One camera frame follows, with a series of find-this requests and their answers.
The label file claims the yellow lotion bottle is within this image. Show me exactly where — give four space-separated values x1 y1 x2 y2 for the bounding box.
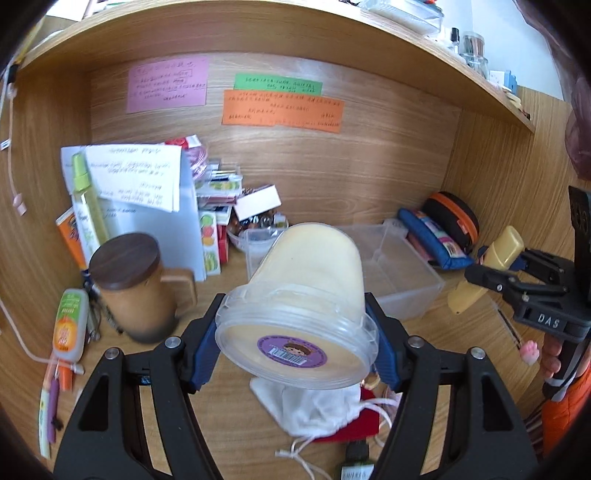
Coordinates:
447 225 525 315

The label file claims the red velvet pouch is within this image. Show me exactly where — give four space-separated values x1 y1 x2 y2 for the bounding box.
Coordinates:
314 385 381 443

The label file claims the white drawstring pouch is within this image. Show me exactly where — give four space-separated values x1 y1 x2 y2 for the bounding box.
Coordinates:
249 378 400 439

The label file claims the clear tub of cream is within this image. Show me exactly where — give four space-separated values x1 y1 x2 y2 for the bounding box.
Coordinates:
215 223 379 390

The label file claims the right hand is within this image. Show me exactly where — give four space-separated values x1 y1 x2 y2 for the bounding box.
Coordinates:
540 333 563 379

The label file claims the blue striped pencil case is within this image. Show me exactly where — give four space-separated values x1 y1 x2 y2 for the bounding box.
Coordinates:
398 208 474 270

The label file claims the black orange zip case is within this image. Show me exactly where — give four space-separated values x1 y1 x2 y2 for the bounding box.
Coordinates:
422 191 480 254

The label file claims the orange green glue tube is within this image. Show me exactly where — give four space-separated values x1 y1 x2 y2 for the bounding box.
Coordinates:
52 289 89 364

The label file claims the clear plastic storage bin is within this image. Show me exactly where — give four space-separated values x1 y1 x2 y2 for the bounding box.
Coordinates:
238 223 446 322

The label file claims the brown mug with wooden lid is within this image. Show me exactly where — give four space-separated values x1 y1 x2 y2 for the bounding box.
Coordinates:
89 233 197 344

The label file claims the green spray bottle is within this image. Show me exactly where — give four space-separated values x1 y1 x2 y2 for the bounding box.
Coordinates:
72 151 109 262

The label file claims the white bowl of trinkets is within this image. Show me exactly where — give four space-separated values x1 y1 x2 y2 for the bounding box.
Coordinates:
226 210 290 252

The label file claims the white paper folder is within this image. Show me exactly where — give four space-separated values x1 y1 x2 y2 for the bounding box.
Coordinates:
60 144 206 281

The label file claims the small white card box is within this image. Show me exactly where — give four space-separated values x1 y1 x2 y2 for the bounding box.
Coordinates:
233 185 281 221

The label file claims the stack of books and stickers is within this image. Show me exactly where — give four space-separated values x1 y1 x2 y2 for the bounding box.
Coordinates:
164 135 243 276

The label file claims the orange sticky note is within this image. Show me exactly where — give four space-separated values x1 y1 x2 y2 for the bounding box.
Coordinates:
221 90 345 133

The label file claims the green sticky note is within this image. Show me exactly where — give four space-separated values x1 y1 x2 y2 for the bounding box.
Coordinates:
233 73 322 96

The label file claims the pink sticky note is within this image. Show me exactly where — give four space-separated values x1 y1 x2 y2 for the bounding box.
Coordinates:
126 55 209 113

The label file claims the white charging cable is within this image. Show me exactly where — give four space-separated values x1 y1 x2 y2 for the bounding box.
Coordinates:
0 68 86 375

